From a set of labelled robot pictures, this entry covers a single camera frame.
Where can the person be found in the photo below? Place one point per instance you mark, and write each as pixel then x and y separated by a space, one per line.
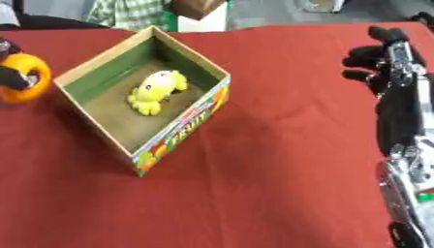
pixel 121 13

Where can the orange toy fruit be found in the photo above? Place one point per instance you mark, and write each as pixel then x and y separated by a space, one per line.
pixel 31 66

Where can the white board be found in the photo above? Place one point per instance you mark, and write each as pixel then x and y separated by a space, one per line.
pixel 204 23

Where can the yellow soft toy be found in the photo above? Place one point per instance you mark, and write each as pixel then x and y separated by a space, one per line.
pixel 153 90

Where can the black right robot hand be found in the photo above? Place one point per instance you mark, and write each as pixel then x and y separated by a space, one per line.
pixel 395 97

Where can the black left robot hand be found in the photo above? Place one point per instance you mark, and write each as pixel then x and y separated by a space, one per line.
pixel 12 79

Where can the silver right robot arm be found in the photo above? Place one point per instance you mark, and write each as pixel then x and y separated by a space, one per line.
pixel 408 193

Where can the cardboard box with green inside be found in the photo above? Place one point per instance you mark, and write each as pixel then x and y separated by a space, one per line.
pixel 121 122

